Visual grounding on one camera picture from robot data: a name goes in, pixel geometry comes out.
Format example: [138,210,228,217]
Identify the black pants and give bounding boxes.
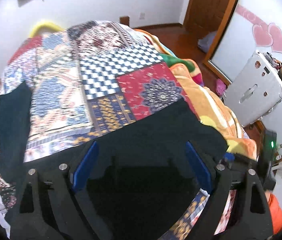
[4,100,230,240]

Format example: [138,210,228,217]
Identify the orange fleece blanket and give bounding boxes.
[135,29,257,160]

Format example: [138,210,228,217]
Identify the silver hard suitcase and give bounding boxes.
[222,50,282,127]

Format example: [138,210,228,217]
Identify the patchwork patterned bedspread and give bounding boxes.
[0,21,234,239]

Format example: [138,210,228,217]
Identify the folded dark teal garment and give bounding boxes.
[0,81,32,184]

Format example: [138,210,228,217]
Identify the brown wooden door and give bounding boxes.
[183,0,244,34]

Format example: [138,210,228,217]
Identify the white electrical wall socket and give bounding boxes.
[139,12,145,20]

